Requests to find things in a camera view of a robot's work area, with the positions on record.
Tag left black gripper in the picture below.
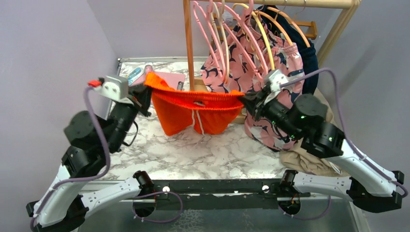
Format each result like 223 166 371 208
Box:
105 80 155 152

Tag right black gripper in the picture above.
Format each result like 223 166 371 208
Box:
238 86 302 140

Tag orange shorts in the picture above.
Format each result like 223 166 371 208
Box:
144 72 244 136

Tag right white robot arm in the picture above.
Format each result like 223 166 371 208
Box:
239 90 404 213

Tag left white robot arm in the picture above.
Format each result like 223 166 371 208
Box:
26 85 154 232

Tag yellow hanger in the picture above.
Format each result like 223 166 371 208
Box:
233 0 275 70

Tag pink shark print shorts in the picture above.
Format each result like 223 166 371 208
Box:
201 25 304 151

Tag orange wooden hanger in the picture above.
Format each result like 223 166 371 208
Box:
256 5 314 49

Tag cream hanger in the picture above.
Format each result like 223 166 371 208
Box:
211 0 230 84

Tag light blue package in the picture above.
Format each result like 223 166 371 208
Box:
127 67 145 87

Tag pink tube bottle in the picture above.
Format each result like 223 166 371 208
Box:
137 65 154 84

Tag pink clipboard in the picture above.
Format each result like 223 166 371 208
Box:
155 72 186 90

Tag navy blue garment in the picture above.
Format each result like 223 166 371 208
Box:
256 4 321 95

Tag beige garment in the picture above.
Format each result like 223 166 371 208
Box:
279 89 350 177

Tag wooden clothes rack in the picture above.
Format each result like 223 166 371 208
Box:
182 0 362 125

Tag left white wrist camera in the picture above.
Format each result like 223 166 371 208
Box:
88 75 132 104

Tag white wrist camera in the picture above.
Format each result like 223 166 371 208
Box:
88 75 132 104
263 69 289 93

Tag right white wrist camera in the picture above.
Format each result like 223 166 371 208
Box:
263 69 289 93

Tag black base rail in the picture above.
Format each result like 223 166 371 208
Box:
132 178 295 212

